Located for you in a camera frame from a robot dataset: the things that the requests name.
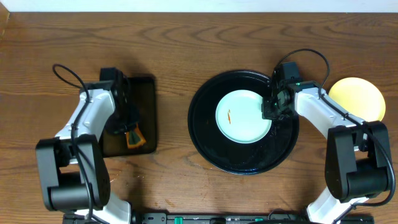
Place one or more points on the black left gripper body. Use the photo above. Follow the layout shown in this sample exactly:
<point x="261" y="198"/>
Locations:
<point x="125" y="125"/>

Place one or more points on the pale green plate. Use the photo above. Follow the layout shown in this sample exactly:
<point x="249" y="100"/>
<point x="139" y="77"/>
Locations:
<point x="239" y="117"/>

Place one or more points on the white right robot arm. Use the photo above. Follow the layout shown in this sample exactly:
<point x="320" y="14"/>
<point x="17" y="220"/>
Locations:
<point x="358" y="163"/>

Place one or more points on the rectangular black water tray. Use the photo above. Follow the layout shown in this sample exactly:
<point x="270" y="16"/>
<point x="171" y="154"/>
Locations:
<point x="143" y="96"/>

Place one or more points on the orange green sponge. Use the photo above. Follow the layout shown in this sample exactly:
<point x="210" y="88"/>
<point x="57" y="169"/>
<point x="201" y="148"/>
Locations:
<point x="135" y="138"/>

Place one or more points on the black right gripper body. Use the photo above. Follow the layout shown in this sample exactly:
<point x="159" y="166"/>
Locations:
<point x="272" y="109"/>

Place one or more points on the yellow plate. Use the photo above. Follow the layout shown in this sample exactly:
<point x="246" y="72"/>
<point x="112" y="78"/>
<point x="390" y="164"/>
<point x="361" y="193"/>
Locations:
<point x="359" y="97"/>

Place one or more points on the round black tray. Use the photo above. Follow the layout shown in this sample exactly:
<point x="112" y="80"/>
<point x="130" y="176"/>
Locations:
<point x="227" y="155"/>

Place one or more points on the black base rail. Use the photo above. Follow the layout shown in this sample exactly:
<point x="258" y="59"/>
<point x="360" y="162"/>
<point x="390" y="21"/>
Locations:
<point x="162" y="218"/>

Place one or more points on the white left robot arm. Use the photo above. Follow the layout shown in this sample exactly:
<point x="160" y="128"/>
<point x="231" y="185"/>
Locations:
<point x="73" y="175"/>

